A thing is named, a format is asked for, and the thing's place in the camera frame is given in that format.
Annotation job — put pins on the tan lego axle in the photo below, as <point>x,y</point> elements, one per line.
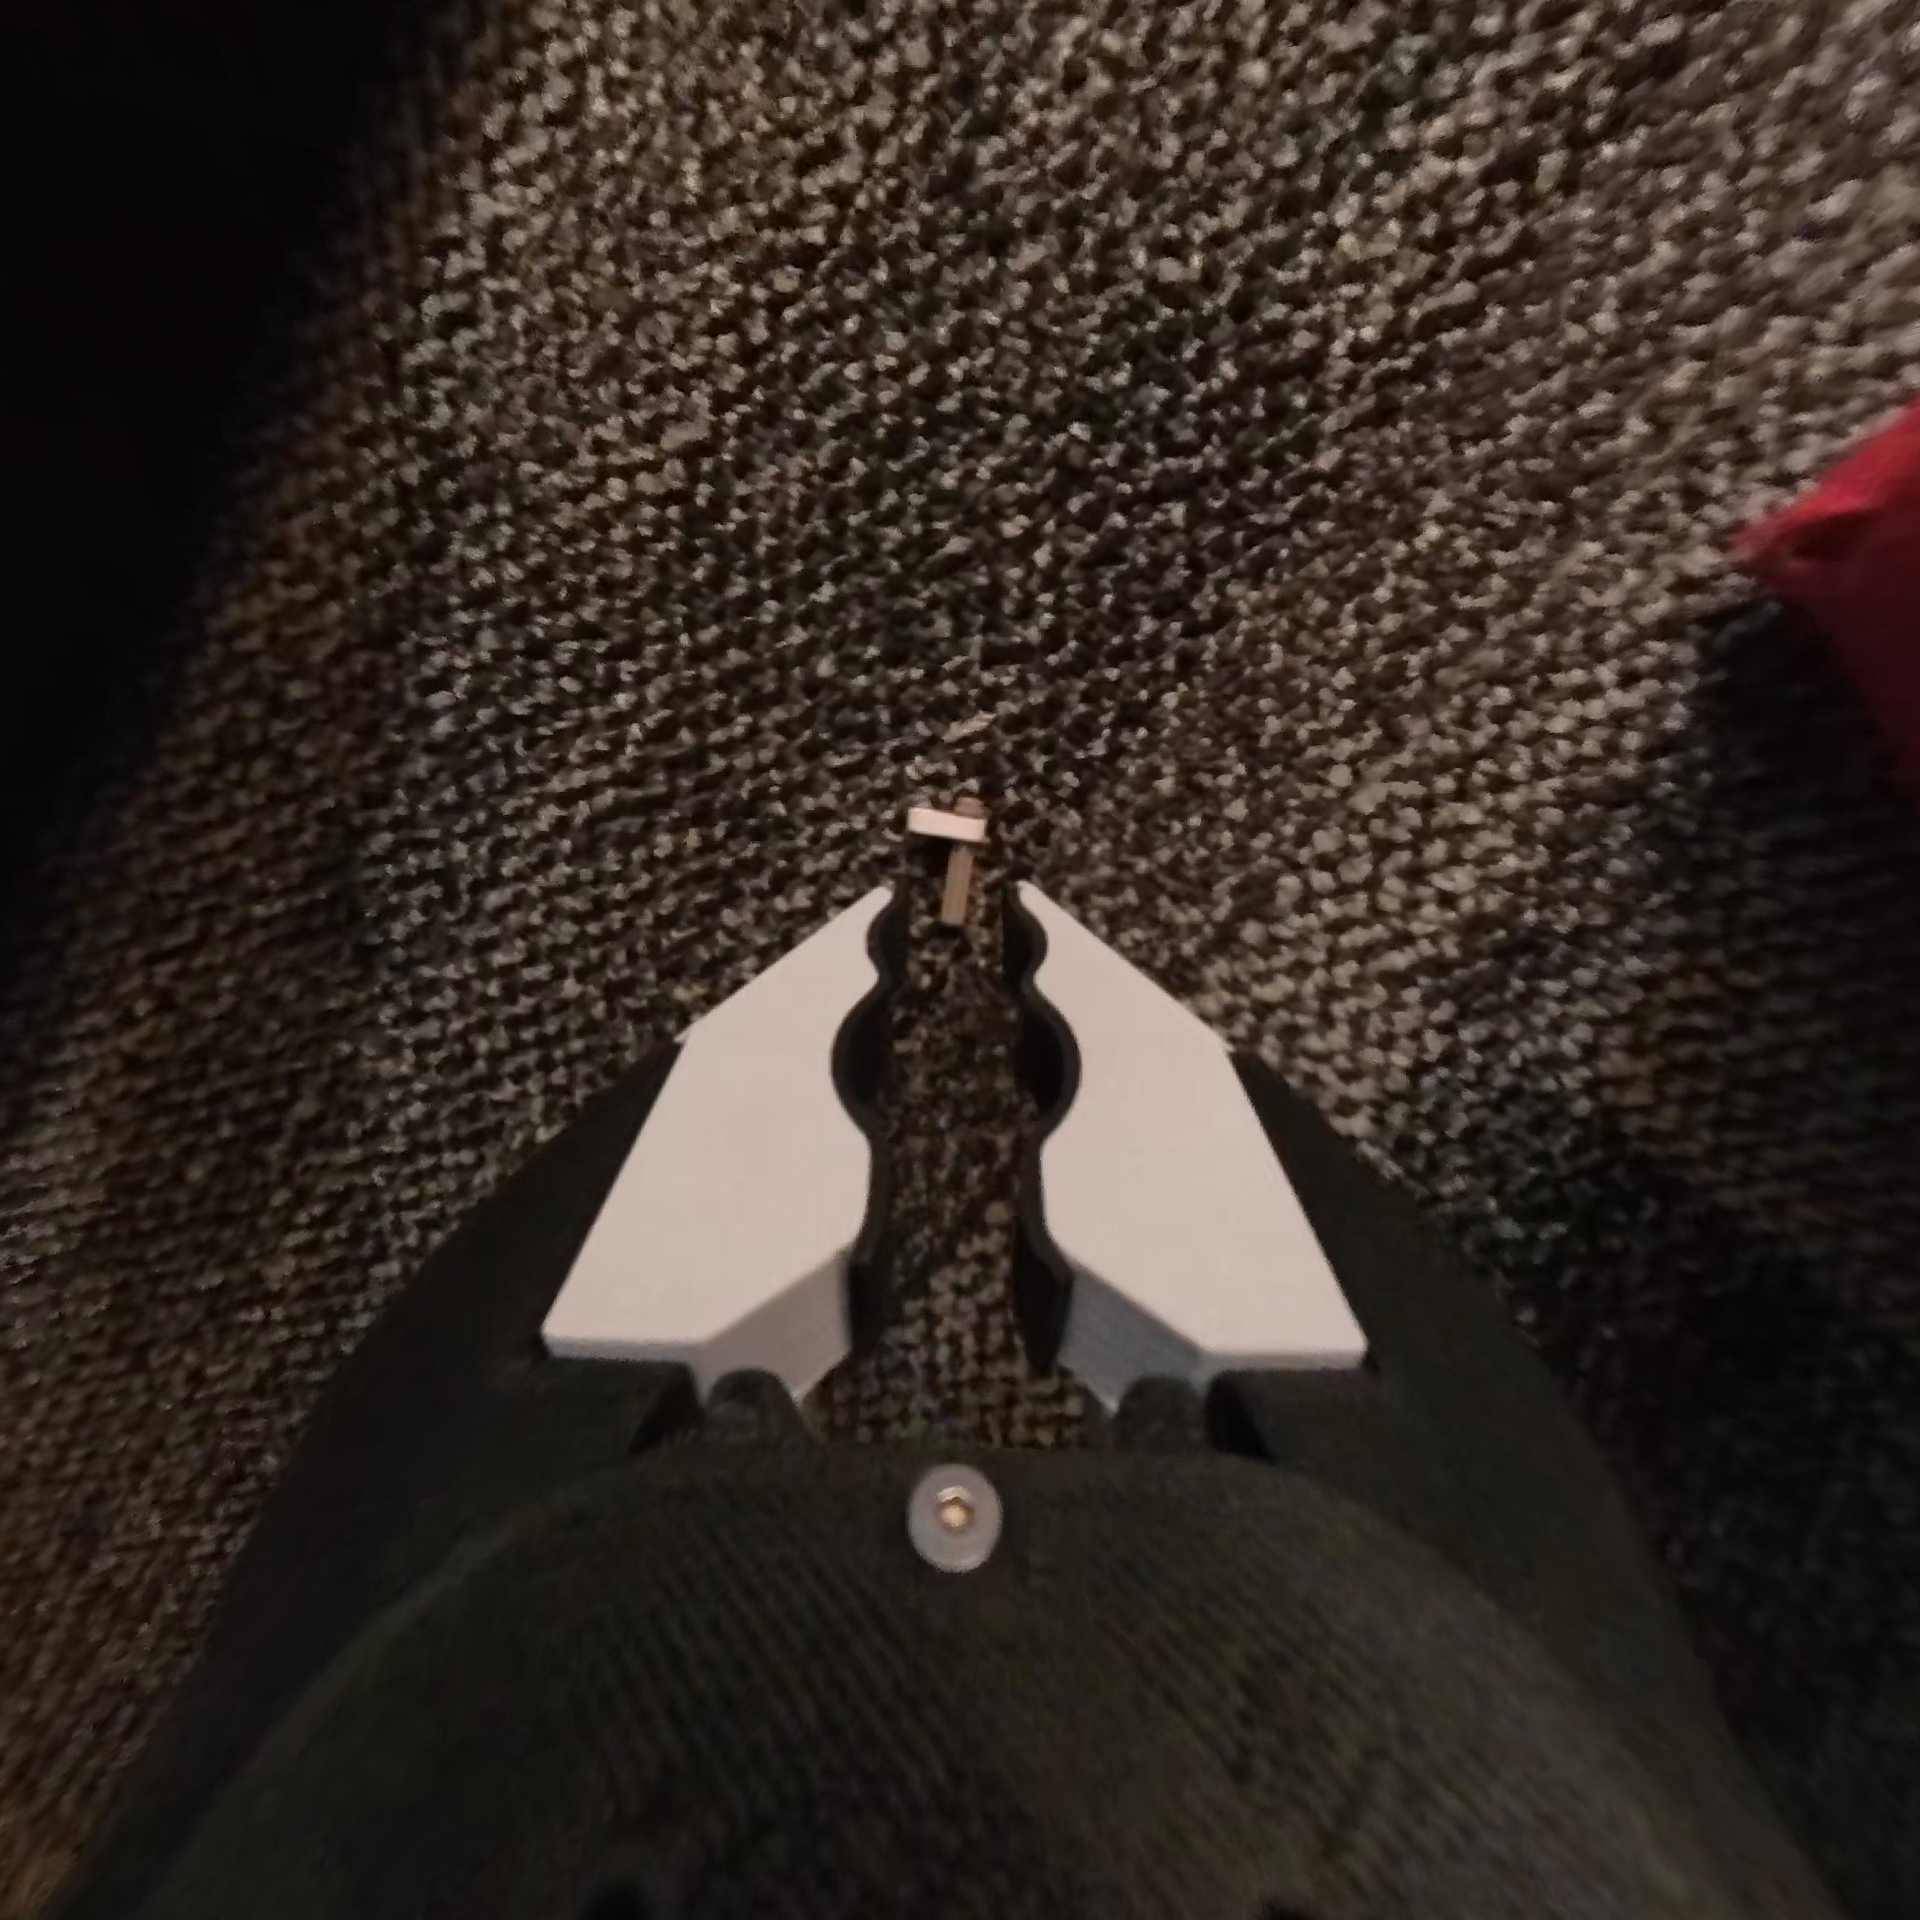
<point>957,885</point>

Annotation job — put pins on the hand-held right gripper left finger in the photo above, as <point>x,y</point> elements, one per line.
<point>719,1186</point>

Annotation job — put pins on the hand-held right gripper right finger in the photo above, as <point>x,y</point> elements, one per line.
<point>1185,1186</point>

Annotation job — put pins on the small tan T-shaped pin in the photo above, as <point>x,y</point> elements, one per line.
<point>945,822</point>

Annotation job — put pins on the red cloth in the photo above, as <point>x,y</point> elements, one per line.
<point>1844,582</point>

